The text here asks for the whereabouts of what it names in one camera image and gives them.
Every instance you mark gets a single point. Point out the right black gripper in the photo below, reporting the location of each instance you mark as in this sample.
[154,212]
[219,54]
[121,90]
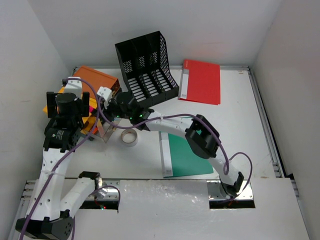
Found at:
[107,111]

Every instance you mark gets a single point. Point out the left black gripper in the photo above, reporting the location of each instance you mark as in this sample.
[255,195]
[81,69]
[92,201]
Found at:
[82,104]

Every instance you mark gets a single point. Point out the orange drawer cabinet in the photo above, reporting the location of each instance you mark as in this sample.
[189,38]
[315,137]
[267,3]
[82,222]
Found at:
[98,79]

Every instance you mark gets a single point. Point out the yellow drawer cabinet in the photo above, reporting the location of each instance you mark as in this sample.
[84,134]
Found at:
[88,121]

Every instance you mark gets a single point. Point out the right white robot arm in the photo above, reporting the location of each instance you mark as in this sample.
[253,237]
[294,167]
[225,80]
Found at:
[201,136]

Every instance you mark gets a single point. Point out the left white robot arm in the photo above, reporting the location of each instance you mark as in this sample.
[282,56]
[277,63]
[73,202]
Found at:
[50,217]

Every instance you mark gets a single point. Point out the clear tape roll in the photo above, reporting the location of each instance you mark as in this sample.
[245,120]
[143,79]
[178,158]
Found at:
[129,137]

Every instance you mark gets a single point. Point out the black file organizer rack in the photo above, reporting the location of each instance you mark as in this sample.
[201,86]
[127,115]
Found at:
[145,69]

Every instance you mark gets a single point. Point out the green clip folder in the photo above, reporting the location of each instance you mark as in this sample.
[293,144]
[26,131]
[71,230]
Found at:
[178,159]

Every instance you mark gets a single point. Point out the red folder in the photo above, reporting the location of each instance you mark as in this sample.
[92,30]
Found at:
[200,82]

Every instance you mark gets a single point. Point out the white foreground board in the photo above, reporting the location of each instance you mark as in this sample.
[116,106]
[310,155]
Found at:
[188,210]

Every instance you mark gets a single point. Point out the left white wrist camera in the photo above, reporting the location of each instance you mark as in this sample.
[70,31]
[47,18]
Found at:
[73,85]

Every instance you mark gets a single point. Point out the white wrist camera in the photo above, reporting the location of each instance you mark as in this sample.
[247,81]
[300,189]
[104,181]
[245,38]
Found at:
[73,85]
[106,94]

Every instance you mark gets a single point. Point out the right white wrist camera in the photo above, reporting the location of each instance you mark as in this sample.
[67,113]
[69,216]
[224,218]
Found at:
[106,94]

